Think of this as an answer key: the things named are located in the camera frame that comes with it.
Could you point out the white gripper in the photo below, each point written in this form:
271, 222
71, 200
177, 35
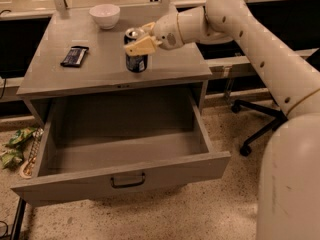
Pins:
167, 30

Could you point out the blue pepsi can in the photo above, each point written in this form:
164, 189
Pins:
136, 64

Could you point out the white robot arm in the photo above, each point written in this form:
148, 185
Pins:
289, 184

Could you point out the grey cabinet counter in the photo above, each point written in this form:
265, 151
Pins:
103, 67

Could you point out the grey open top drawer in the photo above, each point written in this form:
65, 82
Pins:
90, 138

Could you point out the white ceramic bowl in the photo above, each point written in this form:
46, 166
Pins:
106, 16

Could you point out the orange patterned snack packet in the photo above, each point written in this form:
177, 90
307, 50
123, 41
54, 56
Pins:
26, 168

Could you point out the green chip bag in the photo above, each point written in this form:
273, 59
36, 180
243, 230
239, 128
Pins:
13, 156

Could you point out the black table leg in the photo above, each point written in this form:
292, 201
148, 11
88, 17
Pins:
17, 224

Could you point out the black drawer handle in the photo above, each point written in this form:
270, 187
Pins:
127, 181

